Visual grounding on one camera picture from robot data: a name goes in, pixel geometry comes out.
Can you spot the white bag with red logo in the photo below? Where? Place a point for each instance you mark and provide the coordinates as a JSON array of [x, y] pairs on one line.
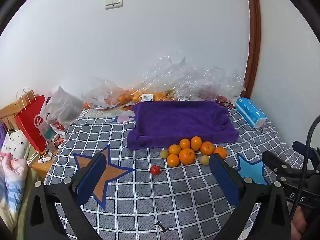
[[57, 126]]

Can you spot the purple towel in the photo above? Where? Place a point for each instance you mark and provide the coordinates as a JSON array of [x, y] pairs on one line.
[[180, 122]]

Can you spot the blue tissue pack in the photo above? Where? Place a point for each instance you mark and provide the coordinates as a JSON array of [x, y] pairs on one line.
[[250, 112]]

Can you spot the pink plush pillow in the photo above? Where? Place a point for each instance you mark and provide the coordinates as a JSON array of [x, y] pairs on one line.
[[15, 172]]

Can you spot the wooden nightstand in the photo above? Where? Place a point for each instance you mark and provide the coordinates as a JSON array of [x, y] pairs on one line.
[[42, 167]]

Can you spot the large mandarin with green stem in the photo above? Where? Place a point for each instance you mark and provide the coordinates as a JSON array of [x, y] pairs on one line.
[[187, 156]]

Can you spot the cartoon print bed sheet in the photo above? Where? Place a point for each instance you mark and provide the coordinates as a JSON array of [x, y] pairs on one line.
[[100, 113]]

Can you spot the wooden headboard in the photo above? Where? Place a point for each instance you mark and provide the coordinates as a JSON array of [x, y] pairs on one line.
[[7, 115]]

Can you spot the bag of red fruit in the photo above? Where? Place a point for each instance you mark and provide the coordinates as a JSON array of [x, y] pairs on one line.
[[212, 95]]

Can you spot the white plastic bag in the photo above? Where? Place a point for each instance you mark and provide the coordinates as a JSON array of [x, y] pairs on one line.
[[62, 102]]

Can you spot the purple cloth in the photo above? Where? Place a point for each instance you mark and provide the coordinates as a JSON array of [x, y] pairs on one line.
[[2, 135]]

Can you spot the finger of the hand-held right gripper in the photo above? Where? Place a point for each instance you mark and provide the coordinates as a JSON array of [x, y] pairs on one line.
[[305, 148], [275, 162]]

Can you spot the white polka dot pillow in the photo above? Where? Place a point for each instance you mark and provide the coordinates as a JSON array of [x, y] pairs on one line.
[[15, 142]]

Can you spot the crumpled clear plastic wrap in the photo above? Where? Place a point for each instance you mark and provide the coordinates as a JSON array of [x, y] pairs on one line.
[[190, 80]]

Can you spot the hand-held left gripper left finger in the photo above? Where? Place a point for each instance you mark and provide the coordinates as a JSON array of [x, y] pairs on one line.
[[91, 177]]

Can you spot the white wall light switch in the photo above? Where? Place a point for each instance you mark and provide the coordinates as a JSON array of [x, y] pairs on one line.
[[113, 1]]

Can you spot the person's right hand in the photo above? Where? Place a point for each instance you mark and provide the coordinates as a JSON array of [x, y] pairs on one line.
[[298, 221]]

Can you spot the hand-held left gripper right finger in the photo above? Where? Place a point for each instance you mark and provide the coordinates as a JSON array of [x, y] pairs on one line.
[[223, 177]]

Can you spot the labelled clear bag of mandarins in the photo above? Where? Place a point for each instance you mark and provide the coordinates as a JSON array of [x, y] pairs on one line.
[[155, 96]]

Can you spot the yellow-green round fruit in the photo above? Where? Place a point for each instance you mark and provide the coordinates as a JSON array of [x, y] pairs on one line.
[[164, 153], [204, 160]]

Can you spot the brown wooden door frame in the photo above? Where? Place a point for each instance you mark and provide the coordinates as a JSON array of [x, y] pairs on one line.
[[255, 42]]

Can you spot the small white tube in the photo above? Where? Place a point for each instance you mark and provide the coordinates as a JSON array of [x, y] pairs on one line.
[[46, 159]]

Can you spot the small black clip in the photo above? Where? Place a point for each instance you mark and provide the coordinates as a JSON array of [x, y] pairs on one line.
[[161, 227]]

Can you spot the small red tomato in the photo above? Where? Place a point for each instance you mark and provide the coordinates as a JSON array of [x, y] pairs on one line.
[[155, 170]]

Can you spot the red paper bag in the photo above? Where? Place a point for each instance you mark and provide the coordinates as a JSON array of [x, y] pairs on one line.
[[31, 125]]

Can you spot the grey grid blanket with stars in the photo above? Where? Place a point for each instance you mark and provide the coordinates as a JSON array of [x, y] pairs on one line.
[[150, 200]]

